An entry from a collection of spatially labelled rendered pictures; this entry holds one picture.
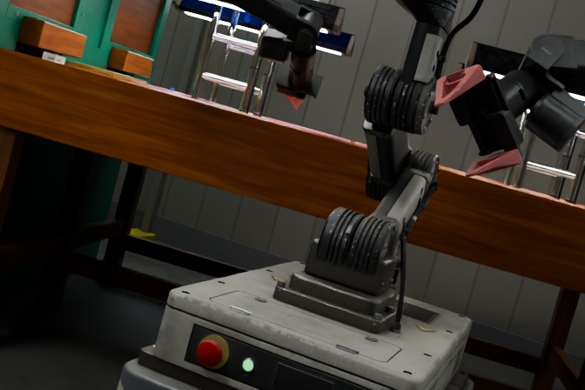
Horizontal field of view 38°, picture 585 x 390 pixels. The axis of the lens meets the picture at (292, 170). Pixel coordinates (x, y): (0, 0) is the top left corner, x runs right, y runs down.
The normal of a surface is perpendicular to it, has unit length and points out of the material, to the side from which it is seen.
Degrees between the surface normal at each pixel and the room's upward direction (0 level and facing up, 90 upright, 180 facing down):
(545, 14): 90
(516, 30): 90
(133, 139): 90
